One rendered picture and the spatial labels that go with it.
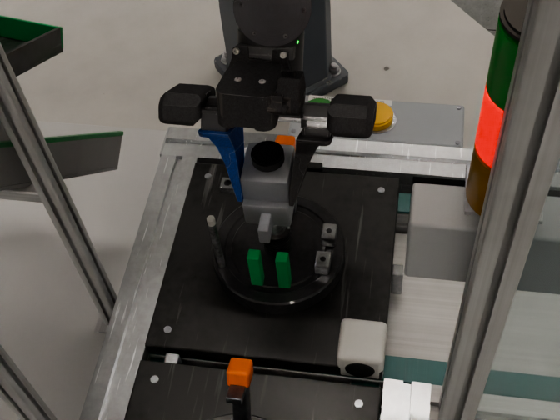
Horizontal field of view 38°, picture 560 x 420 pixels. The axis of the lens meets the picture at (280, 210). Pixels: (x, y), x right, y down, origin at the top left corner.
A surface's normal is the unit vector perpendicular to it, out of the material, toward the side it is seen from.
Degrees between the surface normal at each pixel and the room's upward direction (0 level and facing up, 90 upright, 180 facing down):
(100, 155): 90
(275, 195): 91
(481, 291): 90
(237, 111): 73
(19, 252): 0
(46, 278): 0
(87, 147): 90
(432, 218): 0
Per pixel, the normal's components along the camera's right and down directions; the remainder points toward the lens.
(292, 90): -0.19, 0.17
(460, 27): -0.07, -0.59
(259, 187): -0.14, 0.81
